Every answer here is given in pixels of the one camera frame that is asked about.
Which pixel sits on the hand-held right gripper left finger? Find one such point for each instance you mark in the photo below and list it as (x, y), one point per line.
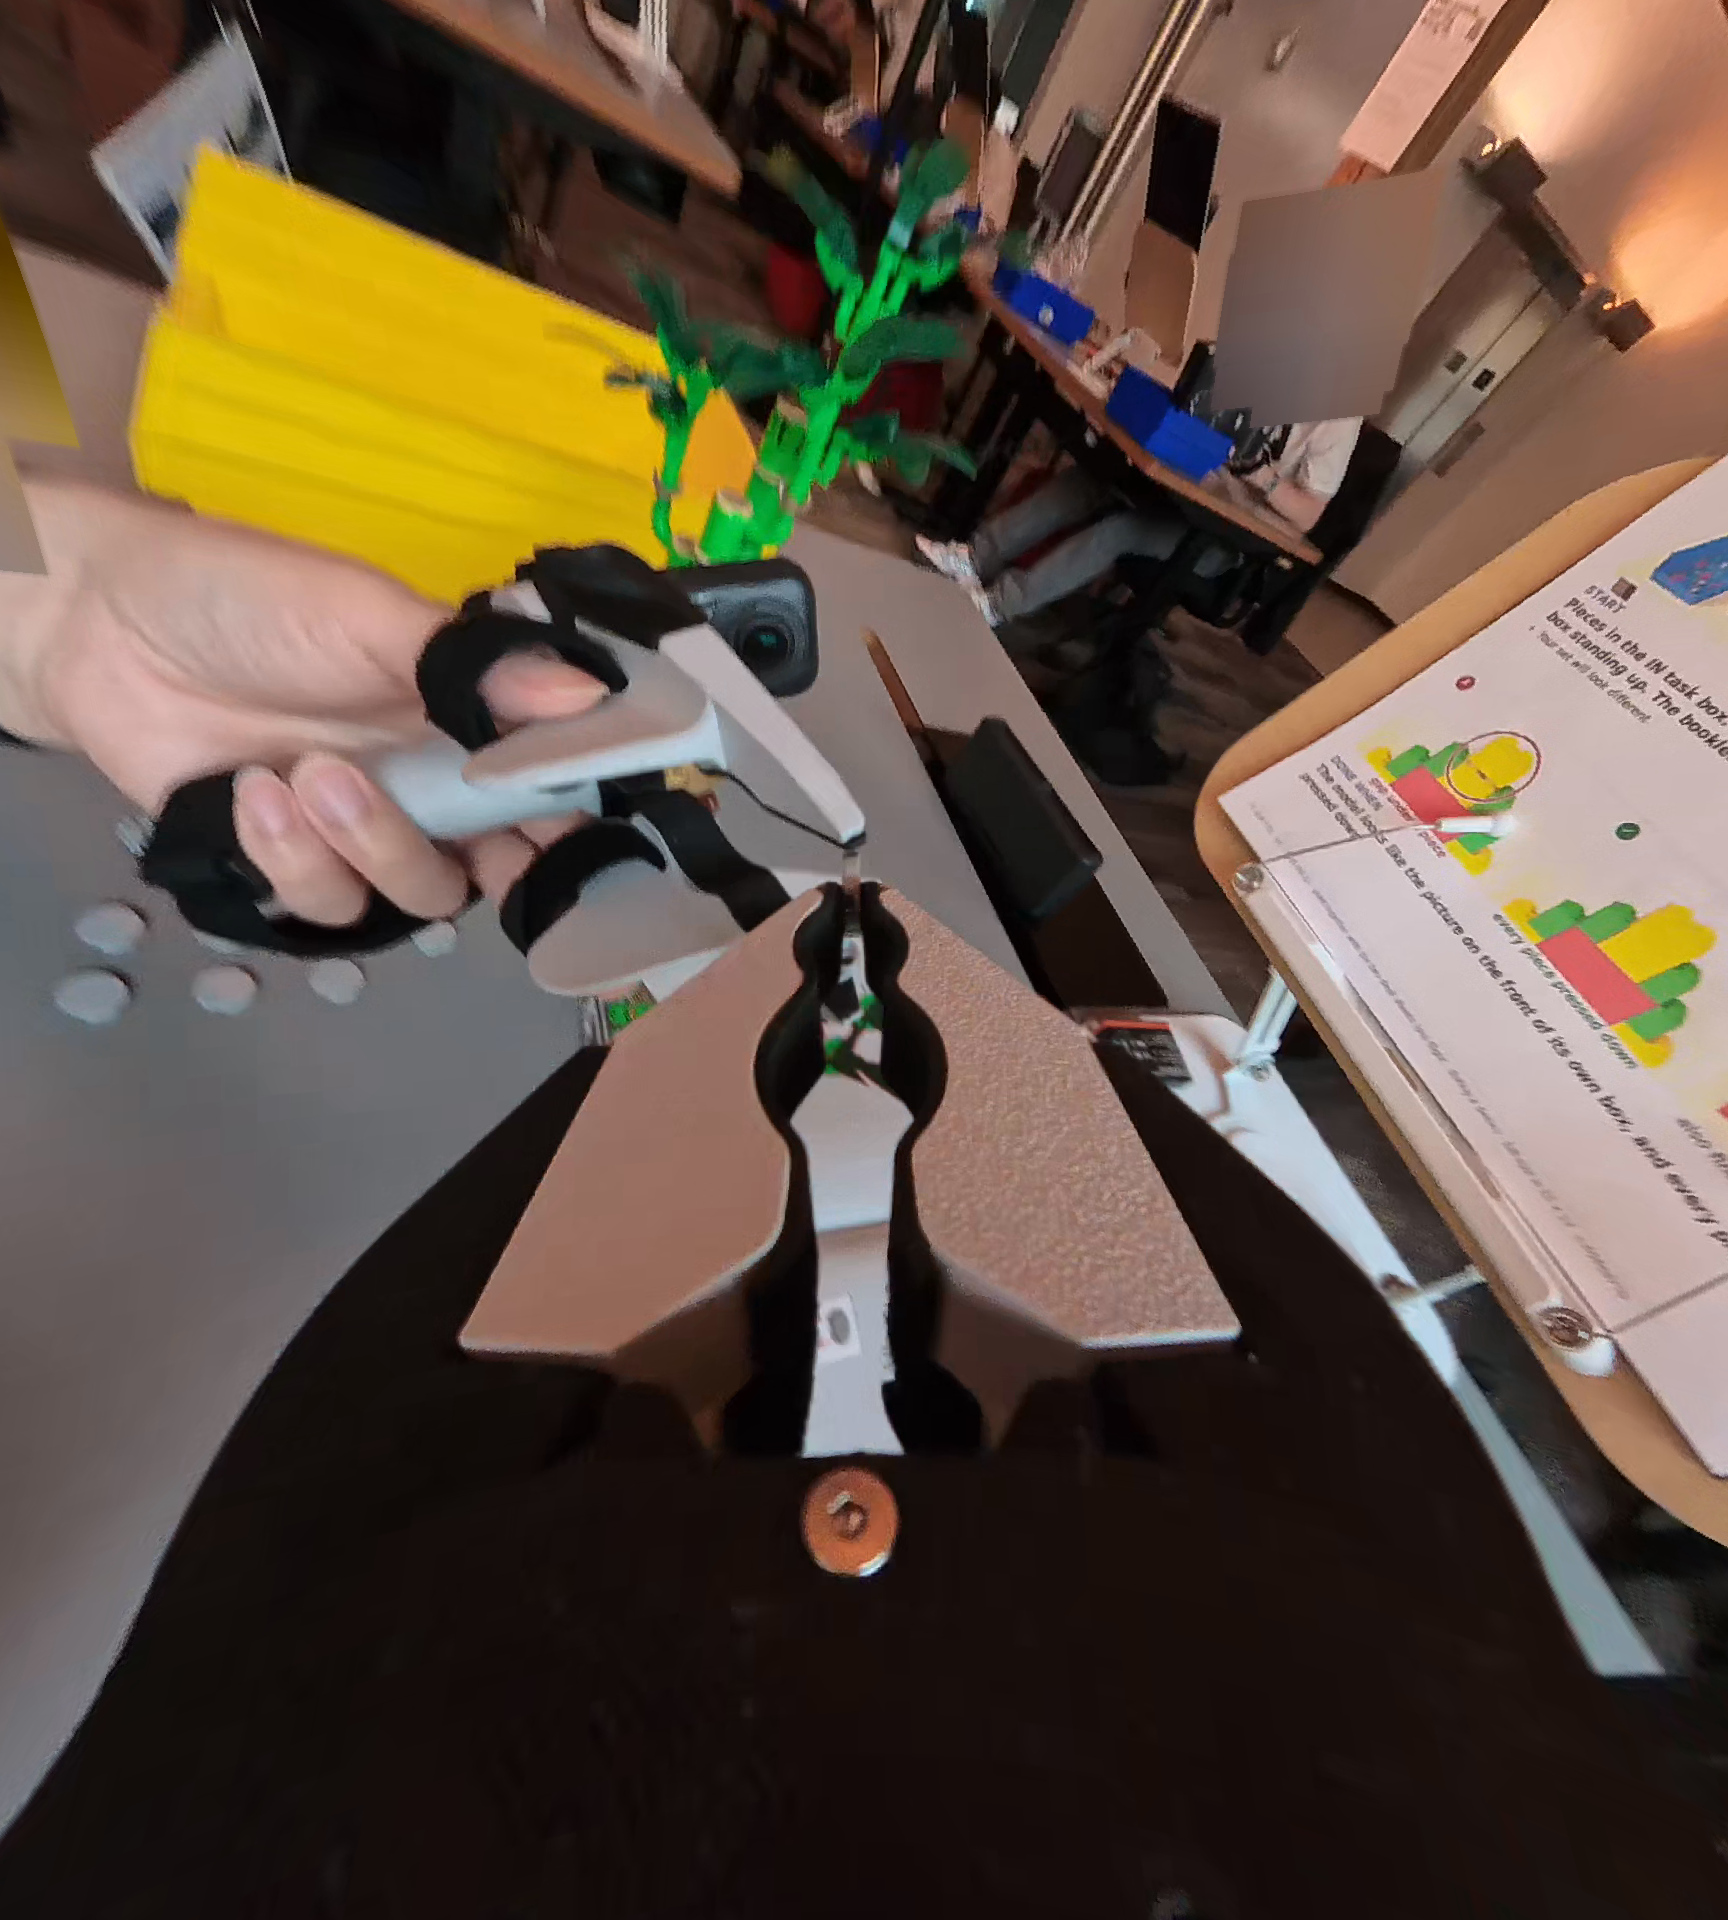
(655, 1185)

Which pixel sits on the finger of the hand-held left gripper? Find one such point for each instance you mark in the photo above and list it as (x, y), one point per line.
(625, 938)
(766, 712)

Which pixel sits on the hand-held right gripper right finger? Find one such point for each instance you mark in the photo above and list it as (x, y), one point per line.
(1059, 1185)

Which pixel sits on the small green lego piece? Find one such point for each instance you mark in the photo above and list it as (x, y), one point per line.
(852, 1051)

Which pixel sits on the green lego bamboo plant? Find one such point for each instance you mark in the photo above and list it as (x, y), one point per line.
(864, 300)

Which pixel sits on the lego instruction booklet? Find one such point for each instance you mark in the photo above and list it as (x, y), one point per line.
(848, 1185)

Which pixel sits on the person's left hand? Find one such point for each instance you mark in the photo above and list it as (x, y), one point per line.
(205, 661)

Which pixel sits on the black battery orange label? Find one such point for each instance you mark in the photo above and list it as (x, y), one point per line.
(1142, 1051)

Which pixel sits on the black power adapter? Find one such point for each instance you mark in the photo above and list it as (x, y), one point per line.
(1022, 818)

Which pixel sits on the long wooden desk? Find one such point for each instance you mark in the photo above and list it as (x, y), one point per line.
(1047, 356)

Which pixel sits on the blue plastic bin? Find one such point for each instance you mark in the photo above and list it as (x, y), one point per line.
(1172, 429)
(1045, 300)

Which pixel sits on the yellow plastic box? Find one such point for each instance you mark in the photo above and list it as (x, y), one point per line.
(355, 391)

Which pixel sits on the cluster of grey round dots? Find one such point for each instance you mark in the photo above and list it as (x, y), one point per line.
(92, 992)

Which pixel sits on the printed task instruction sheet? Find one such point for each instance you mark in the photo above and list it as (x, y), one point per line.
(1585, 931)

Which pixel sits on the black office chair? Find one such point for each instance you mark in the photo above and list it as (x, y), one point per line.
(1345, 524)

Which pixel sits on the printed paper sheet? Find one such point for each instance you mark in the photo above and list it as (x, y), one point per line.
(152, 165)

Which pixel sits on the white wall notice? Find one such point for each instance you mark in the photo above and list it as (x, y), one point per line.
(1418, 74)

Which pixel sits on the black wall lamp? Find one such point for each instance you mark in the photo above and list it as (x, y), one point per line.
(1517, 173)

